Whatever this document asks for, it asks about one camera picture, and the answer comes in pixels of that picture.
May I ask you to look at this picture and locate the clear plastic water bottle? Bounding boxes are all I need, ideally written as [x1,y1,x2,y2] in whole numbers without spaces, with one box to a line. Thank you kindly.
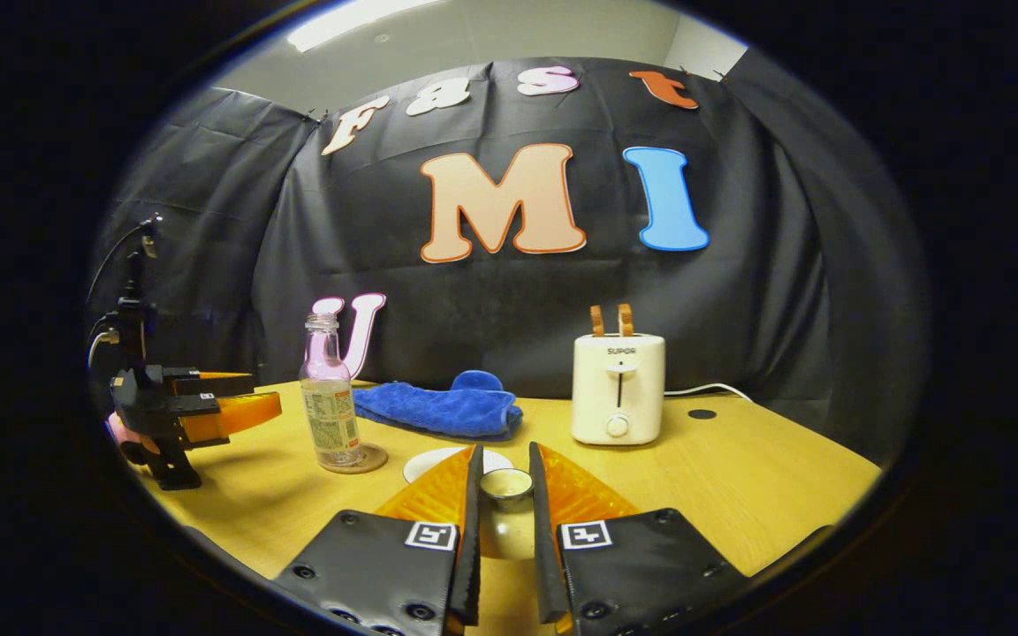
[299,313,365,469]

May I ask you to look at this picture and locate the white power cable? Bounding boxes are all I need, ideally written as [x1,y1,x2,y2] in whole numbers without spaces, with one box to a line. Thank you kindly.
[664,382,753,404]

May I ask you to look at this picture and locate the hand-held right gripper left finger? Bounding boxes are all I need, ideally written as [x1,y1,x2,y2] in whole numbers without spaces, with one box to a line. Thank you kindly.
[272,443,484,636]

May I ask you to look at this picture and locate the white toaster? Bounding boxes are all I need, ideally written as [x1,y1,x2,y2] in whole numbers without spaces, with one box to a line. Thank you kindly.
[571,333,666,446]

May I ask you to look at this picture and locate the round cork coaster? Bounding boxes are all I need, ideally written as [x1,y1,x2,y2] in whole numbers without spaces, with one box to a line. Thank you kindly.
[323,443,389,475]

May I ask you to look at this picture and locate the cream ceramic teacup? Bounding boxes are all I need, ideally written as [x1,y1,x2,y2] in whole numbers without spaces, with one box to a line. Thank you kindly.
[403,446,514,484]

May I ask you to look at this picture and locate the blue towel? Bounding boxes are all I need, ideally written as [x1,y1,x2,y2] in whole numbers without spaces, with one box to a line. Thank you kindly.
[353,370,524,442]

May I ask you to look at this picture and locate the black backdrop cloth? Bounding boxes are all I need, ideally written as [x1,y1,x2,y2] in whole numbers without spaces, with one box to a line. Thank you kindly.
[89,57,930,460]

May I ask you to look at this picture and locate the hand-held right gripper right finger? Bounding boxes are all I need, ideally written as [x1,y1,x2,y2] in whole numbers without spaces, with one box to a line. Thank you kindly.
[528,442,748,636]

